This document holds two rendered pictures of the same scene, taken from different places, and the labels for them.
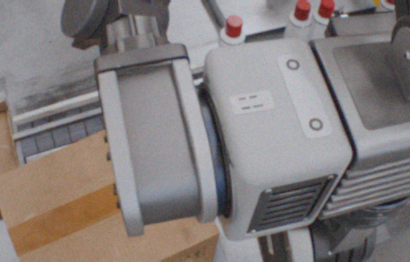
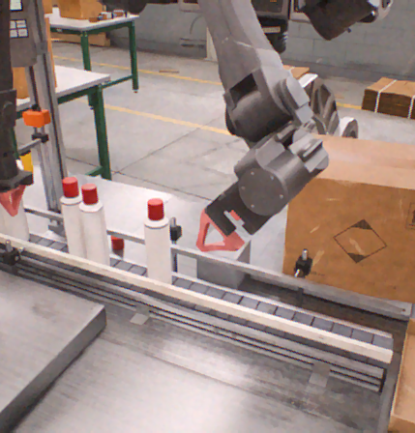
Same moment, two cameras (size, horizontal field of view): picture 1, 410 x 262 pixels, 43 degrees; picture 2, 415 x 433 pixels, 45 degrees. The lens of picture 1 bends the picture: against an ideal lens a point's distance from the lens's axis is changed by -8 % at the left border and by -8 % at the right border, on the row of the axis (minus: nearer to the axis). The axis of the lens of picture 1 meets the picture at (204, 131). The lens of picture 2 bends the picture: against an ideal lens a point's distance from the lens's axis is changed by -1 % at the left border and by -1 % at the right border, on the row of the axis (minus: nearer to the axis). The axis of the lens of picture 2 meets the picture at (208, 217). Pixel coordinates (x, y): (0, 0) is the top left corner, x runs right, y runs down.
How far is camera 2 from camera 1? 1.43 m
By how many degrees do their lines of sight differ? 81
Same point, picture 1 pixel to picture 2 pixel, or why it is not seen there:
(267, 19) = (55, 301)
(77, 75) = (273, 406)
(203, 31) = (103, 357)
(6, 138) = (404, 396)
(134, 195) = not seen: outside the picture
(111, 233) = (369, 150)
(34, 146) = (375, 339)
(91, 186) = (365, 165)
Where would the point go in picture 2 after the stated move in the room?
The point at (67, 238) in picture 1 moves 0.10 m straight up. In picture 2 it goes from (400, 158) to (408, 113)
